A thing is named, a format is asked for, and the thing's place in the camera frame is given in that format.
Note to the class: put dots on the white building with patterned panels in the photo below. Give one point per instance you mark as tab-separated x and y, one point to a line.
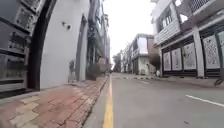
186	36

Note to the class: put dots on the grey kerb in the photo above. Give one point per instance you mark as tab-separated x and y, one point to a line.
89	106

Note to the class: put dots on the row of buildings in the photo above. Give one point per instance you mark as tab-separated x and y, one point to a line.
97	40

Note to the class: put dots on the white and grey building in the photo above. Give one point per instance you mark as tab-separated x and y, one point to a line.
140	53

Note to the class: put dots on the white building with dark arch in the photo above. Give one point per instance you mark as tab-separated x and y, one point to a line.
60	40

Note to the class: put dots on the red brick pavement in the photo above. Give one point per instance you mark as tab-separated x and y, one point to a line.
56	106

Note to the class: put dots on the tree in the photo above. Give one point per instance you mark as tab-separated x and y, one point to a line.
117	62

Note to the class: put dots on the bush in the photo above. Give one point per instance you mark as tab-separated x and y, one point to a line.
94	70

